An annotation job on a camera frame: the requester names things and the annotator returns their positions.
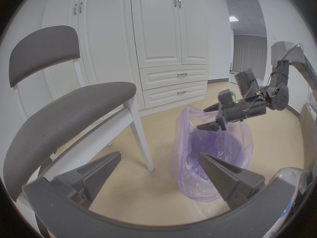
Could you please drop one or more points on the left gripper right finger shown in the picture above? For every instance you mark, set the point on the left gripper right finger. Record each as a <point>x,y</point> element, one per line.
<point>223,180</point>

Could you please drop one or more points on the white chair with grey seat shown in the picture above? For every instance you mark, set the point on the white chair with grey seat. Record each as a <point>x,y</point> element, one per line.
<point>69,113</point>

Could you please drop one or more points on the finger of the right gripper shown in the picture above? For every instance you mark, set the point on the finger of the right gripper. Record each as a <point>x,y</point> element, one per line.
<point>214,108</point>
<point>211,126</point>

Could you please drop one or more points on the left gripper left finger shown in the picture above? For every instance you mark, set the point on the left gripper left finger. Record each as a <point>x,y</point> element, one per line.
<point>94,180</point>

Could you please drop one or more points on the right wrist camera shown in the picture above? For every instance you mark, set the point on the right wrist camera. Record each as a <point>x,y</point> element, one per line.
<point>225,98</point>

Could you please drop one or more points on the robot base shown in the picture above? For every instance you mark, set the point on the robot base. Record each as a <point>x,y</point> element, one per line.
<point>287,180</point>

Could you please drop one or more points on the grey curtain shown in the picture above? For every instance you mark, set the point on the grey curtain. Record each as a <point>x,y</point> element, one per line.
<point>250,56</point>

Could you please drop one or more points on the white wardrobe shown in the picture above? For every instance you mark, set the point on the white wardrobe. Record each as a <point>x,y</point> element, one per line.
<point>158,28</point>

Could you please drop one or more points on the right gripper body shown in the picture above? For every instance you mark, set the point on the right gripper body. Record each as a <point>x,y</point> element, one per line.
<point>237,113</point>

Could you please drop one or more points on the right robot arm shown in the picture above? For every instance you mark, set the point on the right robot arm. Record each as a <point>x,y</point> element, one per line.
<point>279,98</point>

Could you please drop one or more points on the white trash bin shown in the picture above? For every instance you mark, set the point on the white trash bin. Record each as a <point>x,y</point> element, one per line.
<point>190,180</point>

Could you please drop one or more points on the ceiling light panel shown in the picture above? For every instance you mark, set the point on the ceiling light panel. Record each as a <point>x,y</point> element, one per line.
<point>233,18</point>

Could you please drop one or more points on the purple plastic bag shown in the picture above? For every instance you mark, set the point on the purple plastic bag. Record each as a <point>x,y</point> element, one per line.
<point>183,137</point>

